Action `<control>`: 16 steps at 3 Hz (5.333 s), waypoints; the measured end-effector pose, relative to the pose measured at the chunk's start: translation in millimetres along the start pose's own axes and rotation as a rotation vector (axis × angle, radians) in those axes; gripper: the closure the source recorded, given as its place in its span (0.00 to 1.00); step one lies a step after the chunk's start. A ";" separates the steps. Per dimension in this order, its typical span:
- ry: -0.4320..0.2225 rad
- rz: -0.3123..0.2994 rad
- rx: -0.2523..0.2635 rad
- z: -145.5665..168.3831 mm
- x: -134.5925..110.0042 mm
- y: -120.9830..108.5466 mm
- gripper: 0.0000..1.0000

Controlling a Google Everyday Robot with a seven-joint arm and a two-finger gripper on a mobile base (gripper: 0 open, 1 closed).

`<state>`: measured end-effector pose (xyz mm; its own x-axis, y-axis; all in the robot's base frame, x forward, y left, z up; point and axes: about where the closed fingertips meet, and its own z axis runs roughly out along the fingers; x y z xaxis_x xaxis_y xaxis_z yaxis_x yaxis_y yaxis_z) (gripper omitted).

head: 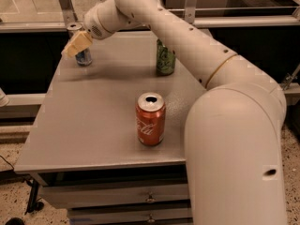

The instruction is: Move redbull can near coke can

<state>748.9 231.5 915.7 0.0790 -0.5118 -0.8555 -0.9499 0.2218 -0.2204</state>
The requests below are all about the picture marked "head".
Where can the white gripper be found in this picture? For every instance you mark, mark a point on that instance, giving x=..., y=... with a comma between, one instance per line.
x=93, y=22

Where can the silver blue redbull can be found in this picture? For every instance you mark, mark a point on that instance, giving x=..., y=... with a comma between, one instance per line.
x=82, y=58

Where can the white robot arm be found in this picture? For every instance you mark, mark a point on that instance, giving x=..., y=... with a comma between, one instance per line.
x=232, y=132

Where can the green soda can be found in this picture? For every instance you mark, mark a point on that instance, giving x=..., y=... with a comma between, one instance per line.
x=165, y=63

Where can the red coke can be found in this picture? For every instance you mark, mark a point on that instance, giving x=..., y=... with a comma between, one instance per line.
x=150, y=118

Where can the grey cabinet table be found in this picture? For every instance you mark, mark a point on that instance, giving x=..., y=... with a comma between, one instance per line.
x=85, y=131

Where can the grey top drawer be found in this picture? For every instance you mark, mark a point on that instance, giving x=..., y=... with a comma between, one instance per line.
x=114, y=193

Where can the grey drawer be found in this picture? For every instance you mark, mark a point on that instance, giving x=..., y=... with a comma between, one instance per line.
x=114, y=193
x=137, y=214

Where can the metal top drawer knob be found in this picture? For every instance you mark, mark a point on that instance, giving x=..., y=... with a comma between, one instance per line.
x=150, y=198

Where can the metal drawer knob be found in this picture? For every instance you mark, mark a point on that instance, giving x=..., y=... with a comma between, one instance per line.
x=150, y=198
x=150, y=219

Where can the metal lower drawer knob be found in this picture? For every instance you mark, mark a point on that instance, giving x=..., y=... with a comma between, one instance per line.
x=150, y=219

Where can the grey lower drawer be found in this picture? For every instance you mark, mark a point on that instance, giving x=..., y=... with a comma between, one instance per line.
x=137, y=214

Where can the metal railing frame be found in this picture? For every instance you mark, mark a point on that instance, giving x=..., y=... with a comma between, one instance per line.
x=54, y=15

